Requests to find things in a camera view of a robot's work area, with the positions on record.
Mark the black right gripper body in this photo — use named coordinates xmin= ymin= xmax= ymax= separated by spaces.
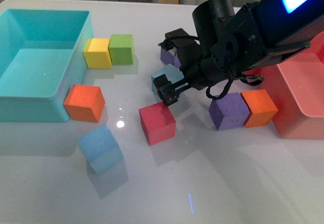
xmin=177 ymin=39 xmax=233 ymax=90

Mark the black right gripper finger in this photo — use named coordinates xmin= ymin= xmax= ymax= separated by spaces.
xmin=154 ymin=74 xmax=190 ymax=107
xmin=158 ymin=28 xmax=199 ymax=52

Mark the light blue foam cube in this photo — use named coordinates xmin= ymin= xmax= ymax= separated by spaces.
xmin=151 ymin=64 xmax=184 ymax=95
xmin=76 ymin=124 xmax=123 ymax=174

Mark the purple foam cube rear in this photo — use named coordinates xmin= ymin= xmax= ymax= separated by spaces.
xmin=160 ymin=49 xmax=181 ymax=68

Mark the purple foam cube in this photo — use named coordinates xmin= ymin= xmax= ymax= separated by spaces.
xmin=160 ymin=49 xmax=181 ymax=68
xmin=209 ymin=93 xmax=250 ymax=130

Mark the red foam cube front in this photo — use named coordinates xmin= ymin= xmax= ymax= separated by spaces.
xmin=139 ymin=102 xmax=176 ymax=146

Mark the purple foam cube front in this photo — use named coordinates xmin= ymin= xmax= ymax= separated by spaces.
xmin=209 ymin=93 xmax=250 ymax=130

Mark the green foam cube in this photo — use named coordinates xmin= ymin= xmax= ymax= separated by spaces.
xmin=109 ymin=34 xmax=134 ymax=65

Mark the orange foam cube right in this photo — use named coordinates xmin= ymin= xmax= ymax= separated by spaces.
xmin=240 ymin=89 xmax=278 ymax=127

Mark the orange foam cube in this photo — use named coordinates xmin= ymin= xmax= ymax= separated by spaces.
xmin=240 ymin=89 xmax=278 ymax=127
xmin=63 ymin=84 xmax=105 ymax=123

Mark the yellow foam cube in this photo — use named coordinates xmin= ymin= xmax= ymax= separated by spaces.
xmin=83 ymin=38 xmax=112 ymax=69

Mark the orange foam cube left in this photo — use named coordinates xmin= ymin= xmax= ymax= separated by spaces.
xmin=63 ymin=84 xmax=105 ymax=123

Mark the coral pink plastic bin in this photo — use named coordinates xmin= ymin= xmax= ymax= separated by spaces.
xmin=256 ymin=33 xmax=323 ymax=139

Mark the teal plastic bin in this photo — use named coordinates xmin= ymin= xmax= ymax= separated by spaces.
xmin=1 ymin=9 xmax=93 ymax=122

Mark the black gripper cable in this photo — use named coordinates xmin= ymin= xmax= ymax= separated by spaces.
xmin=205 ymin=74 xmax=264 ymax=100

